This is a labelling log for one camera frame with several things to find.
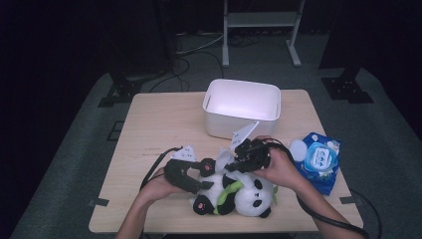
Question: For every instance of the black stand base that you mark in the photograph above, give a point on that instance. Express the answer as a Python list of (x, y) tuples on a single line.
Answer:
[(121, 91), (346, 89)]

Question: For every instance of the white plastic bin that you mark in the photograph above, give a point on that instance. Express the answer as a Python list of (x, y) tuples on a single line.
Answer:
[(219, 126)]

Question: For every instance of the panda plush toy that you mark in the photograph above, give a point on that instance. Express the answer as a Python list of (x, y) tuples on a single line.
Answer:
[(255, 195)]

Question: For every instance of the black tape strip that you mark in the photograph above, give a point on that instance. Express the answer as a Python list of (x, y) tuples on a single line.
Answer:
[(99, 201), (350, 200)]

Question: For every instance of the person's right hand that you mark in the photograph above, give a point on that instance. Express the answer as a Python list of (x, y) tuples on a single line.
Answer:
[(282, 169)]

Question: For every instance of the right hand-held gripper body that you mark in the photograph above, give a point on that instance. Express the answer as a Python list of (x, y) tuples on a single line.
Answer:
[(253, 156)]

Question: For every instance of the white metal stand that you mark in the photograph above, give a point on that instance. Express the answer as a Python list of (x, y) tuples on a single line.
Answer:
[(258, 19)]

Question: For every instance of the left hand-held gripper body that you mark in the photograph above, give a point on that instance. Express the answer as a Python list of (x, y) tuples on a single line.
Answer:
[(175, 172)]

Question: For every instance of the person's left hand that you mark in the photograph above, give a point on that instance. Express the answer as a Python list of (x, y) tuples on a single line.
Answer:
[(156, 189)]

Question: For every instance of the blue wet wipes pack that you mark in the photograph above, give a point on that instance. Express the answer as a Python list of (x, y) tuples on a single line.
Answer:
[(323, 182)]

